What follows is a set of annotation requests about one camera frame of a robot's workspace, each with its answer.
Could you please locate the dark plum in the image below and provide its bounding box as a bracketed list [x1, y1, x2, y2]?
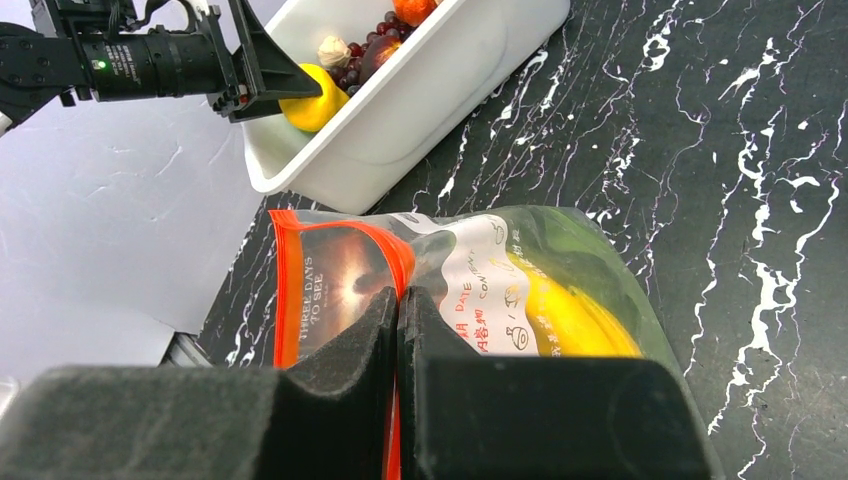
[359, 35, 402, 84]

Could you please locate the yellow banana bunch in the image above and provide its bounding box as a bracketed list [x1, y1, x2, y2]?
[508, 253, 643, 358]

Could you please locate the white garlic bulb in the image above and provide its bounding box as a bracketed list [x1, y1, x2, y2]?
[316, 35, 352, 68]

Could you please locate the aluminium rail frame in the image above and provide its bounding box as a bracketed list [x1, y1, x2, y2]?
[160, 332, 212, 368]

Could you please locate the white plastic bin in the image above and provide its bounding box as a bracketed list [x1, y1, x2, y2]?
[243, 0, 571, 215]

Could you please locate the dark grape bunch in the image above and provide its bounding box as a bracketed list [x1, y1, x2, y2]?
[375, 10, 414, 41]

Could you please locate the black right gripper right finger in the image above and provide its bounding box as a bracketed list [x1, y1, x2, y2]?
[398, 287, 713, 479]

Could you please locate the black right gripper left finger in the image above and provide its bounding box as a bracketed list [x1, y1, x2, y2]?
[1, 288, 397, 479]

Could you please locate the yellow lemon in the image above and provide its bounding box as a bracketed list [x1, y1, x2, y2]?
[278, 63, 350, 133]

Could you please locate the red grape bunch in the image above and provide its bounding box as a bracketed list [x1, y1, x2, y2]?
[327, 42, 366, 97]

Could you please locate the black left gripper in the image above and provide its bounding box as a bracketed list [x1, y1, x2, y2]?
[1, 0, 323, 130]

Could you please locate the clear zip top bag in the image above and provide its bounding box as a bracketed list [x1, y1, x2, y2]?
[270, 206, 722, 479]

